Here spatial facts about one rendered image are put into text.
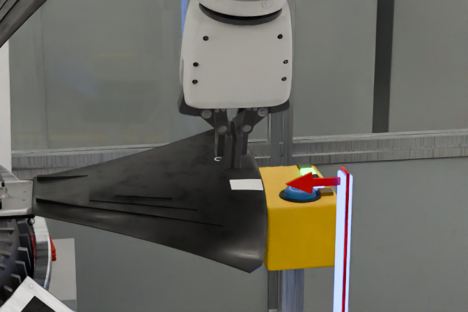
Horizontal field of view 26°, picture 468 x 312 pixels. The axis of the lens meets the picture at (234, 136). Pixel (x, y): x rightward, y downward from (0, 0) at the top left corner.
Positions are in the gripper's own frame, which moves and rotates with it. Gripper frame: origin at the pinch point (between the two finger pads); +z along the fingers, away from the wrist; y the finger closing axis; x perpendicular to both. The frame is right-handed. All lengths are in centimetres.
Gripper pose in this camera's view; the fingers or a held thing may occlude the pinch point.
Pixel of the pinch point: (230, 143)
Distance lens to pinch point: 99.0
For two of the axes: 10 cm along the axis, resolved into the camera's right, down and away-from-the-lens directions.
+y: -9.9, 0.4, -1.6
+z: -0.6, 8.3, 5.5
